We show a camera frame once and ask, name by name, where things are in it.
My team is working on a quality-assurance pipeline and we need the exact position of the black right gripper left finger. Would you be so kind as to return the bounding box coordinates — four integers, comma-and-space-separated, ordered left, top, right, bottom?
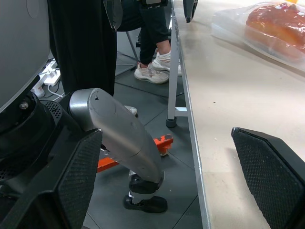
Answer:
0, 130, 103, 229

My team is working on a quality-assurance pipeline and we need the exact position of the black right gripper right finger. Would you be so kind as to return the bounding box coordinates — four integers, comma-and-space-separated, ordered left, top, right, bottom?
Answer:
231, 127, 305, 229

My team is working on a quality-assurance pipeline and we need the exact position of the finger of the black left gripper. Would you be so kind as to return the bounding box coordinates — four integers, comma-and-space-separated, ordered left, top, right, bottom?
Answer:
103, 0, 123, 32
183, 0, 200, 23

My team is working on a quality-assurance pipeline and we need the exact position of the seated person in black trousers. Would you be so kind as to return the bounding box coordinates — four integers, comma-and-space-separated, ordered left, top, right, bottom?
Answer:
118, 0, 182, 85

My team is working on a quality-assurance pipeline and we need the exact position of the metal chair leg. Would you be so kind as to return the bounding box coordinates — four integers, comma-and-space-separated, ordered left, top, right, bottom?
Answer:
125, 31, 142, 63

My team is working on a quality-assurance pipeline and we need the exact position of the clear plastic bag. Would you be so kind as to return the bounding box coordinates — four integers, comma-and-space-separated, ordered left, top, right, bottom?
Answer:
211, 0, 305, 72

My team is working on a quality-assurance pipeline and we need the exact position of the standing person in black trousers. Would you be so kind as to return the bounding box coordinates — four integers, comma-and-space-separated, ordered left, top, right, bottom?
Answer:
47, 0, 138, 117

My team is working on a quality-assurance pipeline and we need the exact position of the grey metal table leg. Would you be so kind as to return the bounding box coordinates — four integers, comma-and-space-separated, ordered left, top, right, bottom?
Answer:
166, 0, 189, 128

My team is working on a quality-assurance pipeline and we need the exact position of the black robot waist joint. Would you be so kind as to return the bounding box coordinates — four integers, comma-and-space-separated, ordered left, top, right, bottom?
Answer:
0, 92, 83, 198

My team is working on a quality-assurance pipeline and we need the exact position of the silver robot leg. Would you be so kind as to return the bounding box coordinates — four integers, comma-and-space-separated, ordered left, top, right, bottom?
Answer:
69, 87, 165, 185

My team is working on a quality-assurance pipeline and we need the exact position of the black robot foot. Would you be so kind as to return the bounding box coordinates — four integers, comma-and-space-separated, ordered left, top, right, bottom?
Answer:
123, 173, 168, 214

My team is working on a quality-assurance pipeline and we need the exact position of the brown bread loaf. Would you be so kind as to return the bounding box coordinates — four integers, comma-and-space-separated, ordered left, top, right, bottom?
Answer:
245, 3, 305, 48

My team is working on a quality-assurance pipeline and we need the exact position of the white power strip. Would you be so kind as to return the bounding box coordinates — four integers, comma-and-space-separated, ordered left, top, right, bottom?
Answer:
38, 61, 61, 86

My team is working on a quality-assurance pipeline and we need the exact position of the silver robot torso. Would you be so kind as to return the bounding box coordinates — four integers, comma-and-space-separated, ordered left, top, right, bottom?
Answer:
0, 0, 51, 113

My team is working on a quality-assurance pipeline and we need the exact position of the orange metal floor frame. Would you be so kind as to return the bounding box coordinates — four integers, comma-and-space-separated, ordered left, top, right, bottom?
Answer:
97, 134, 174, 173

